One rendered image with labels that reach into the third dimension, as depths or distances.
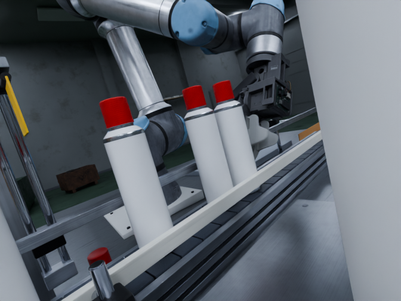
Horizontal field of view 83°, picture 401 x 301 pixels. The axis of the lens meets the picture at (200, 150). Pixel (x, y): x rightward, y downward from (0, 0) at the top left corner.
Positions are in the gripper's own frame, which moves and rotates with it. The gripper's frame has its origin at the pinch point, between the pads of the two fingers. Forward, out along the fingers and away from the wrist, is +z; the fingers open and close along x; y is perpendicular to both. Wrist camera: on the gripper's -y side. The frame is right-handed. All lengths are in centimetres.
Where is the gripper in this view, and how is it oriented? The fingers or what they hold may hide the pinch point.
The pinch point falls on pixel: (247, 156)
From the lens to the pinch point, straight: 46.9
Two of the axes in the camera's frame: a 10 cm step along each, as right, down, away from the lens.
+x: 7.3, 2.3, 6.4
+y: 6.7, -0.8, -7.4
